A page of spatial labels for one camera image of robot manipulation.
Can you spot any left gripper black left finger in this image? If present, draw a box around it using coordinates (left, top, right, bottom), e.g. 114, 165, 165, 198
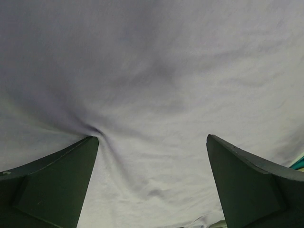
0, 137, 99, 228

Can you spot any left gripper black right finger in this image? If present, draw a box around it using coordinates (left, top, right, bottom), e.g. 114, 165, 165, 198
206, 134, 304, 228

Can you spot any purple t shirt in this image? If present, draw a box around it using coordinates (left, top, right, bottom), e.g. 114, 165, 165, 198
0, 0, 304, 228

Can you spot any folded teal t shirt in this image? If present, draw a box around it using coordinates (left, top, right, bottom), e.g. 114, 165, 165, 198
290, 157, 304, 170

